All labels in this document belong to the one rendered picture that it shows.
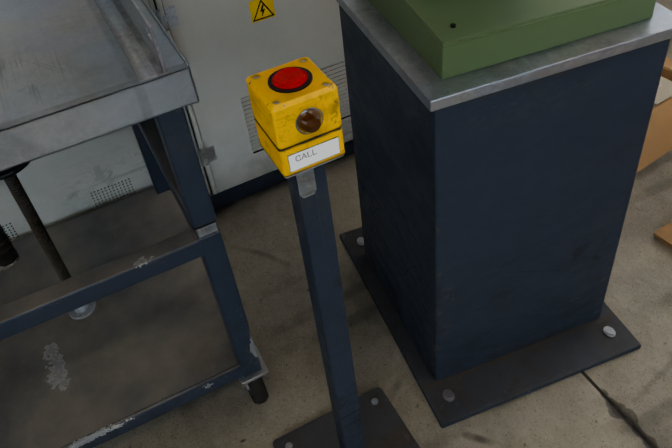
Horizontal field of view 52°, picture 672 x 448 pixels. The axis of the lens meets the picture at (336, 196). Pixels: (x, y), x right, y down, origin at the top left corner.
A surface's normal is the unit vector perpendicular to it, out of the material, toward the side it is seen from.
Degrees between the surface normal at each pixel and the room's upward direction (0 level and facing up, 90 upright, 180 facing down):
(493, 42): 90
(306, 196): 90
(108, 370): 0
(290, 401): 0
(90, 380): 0
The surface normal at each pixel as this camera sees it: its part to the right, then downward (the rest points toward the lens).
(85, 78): -0.10, -0.73
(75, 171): 0.45, 0.57
